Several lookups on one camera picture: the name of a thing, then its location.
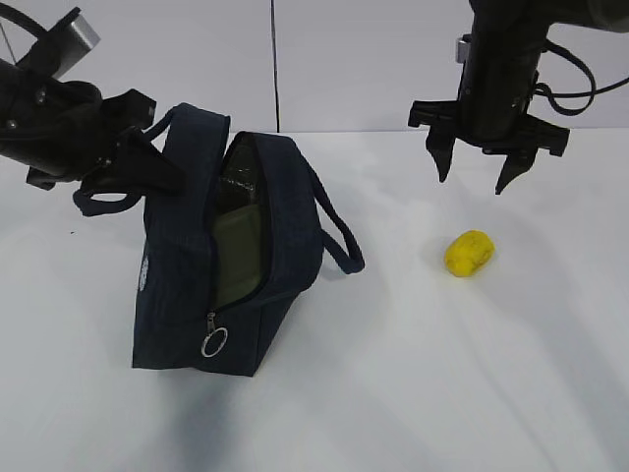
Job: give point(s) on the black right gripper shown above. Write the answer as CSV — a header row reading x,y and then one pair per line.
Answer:
x,y
490,112

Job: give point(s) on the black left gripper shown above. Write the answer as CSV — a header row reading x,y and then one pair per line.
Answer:
x,y
93,136

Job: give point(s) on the green lidded glass container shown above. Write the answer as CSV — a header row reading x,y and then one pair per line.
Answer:
x,y
241,252

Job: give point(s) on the navy blue lunch bag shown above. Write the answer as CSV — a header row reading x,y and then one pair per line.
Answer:
x,y
177,325

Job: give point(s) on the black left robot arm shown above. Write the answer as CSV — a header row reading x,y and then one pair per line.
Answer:
x,y
31,103

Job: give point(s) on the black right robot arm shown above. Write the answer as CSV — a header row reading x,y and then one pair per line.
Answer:
x,y
500,57

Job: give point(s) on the yellow lemon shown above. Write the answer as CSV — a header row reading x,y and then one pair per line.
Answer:
x,y
468,253

